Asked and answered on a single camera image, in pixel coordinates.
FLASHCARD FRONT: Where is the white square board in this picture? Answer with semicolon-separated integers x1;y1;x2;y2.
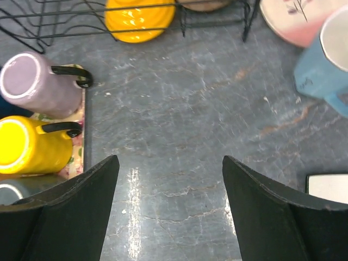
306;173;348;204

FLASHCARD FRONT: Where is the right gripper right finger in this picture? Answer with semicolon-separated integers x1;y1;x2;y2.
222;156;347;260

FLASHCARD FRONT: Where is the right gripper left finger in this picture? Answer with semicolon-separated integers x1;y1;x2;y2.
1;155;120;260

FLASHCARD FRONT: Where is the purple mug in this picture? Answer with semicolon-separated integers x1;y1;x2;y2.
1;52;94;119

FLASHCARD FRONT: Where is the floral placemat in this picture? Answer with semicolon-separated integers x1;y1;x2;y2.
28;64;92;180

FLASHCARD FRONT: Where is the yellow bowl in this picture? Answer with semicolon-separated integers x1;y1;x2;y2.
104;0;176;44

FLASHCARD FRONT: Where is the dark blue mug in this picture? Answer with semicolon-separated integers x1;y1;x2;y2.
0;95;34;119

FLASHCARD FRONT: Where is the brown pink bowl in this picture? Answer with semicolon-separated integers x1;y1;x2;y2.
177;0;231;12

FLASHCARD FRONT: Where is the dark green mug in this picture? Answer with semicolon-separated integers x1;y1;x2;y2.
1;174;66;206

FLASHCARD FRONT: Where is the yellow mug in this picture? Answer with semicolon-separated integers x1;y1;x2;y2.
1;116;83;175

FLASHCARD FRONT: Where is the light blue mug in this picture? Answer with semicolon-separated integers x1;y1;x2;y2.
293;5;347;117

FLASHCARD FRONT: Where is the black wire dish rack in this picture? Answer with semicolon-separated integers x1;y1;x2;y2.
1;1;260;54

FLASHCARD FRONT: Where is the pink floral plate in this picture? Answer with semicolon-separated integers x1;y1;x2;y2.
260;0;347;48

